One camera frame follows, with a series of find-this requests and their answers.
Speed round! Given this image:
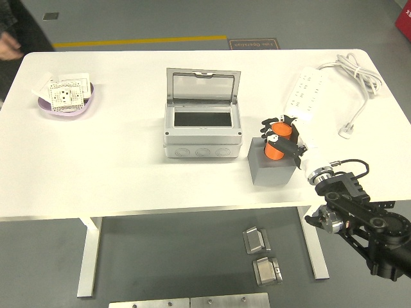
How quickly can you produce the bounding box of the person's right hand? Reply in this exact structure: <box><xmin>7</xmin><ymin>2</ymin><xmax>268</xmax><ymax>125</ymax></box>
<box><xmin>0</xmin><ymin>31</ymin><xmax>22</xmax><ymax>62</ymax></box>

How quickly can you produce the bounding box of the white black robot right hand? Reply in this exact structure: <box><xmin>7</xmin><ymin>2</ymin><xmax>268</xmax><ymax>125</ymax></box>
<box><xmin>259</xmin><ymin>114</ymin><xmax>325</xmax><ymax>180</ymax></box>

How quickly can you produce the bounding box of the orange cylinder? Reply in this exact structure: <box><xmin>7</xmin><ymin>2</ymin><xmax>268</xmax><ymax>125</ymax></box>
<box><xmin>263</xmin><ymin>121</ymin><xmax>293</xmax><ymax>160</ymax></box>

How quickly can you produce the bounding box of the grey junction box clear lid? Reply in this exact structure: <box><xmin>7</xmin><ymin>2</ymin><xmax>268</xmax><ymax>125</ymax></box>
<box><xmin>162</xmin><ymin>67</ymin><xmax>243</xmax><ymax>160</ymax></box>

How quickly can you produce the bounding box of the grey cube with round hole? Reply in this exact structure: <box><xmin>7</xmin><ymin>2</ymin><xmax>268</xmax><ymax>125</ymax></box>
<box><xmin>247</xmin><ymin>137</ymin><xmax>298</xmax><ymax>186</ymax></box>

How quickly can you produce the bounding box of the person's torso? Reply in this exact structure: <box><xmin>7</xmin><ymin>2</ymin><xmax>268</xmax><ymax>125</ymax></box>
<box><xmin>6</xmin><ymin>0</ymin><xmax>55</xmax><ymax>54</ymax></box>

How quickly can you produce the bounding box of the white flat cover plate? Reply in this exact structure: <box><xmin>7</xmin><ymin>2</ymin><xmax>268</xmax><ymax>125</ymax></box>
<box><xmin>31</xmin><ymin>73</ymin><xmax>54</xmax><ymax>99</ymax></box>

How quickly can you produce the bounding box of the purple shallow bowl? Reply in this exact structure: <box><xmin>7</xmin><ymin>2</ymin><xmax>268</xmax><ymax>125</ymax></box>
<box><xmin>37</xmin><ymin>81</ymin><xmax>96</xmax><ymax>117</ymax></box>

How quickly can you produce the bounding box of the white power strip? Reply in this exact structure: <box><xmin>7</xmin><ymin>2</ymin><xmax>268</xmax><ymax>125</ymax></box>
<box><xmin>285</xmin><ymin>66</ymin><xmax>329</xmax><ymax>122</ymax></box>

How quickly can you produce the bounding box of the white socket module with holes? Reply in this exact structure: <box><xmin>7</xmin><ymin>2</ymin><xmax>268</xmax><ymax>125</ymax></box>
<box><xmin>48</xmin><ymin>80</ymin><xmax>86</xmax><ymax>113</ymax></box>

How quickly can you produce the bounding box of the white table leg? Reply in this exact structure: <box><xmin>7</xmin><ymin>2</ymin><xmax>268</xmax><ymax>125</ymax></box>
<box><xmin>76</xmin><ymin>216</ymin><xmax>103</xmax><ymax>298</ymax></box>
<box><xmin>297</xmin><ymin>205</ymin><xmax>331</xmax><ymax>280</ymax></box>

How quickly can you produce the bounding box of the steel foot block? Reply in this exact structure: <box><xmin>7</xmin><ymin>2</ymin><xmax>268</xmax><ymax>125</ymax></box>
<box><xmin>243</xmin><ymin>226</ymin><xmax>272</xmax><ymax>255</ymax></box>
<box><xmin>252</xmin><ymin>256</ymin><xmax>284</xmax><ymax>286</ymax></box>

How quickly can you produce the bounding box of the dark floor sign with lettering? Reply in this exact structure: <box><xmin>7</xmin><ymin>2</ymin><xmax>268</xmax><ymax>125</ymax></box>
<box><xmin>227</xmin><ymin>37</ymin><xmax>281</xmax><ymax>51</ymax></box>

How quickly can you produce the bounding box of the yellow floor tape line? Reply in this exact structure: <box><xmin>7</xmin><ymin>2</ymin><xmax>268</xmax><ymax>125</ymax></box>
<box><xmin>53</xmin><ymin>35</ymin><xmax>228</xmax><ymax>48</ymax></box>

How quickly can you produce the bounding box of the red board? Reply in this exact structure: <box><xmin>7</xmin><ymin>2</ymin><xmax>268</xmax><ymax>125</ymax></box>
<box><xmin>394</xmin><ymin>0</ymin><xmax>411</xmax><ymax>38</ymax></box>

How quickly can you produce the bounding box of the white power cord with plug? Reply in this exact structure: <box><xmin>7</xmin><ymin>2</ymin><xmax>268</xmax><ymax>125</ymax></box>
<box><xmin>316</xmin><ymin>53</ymin><xmax>383</xmax><ymax>141</ymax></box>

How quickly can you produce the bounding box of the white wall switch panel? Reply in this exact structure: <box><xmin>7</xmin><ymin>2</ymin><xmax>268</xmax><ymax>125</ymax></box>
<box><xmin>59</xmin><ymin>73</ymin><xmax>92</xmax><ymax>99</ymax></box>

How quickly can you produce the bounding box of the steel base plate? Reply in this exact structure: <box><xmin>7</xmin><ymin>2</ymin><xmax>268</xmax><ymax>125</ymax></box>
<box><xmin>108</xmin><ymin>297</ymin><xmax>190</xmax><ymax>308</ymax></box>
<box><xmin>190</xmin><ymin>292</ymin><xmax>270</xmax><ymax>308</ymax></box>

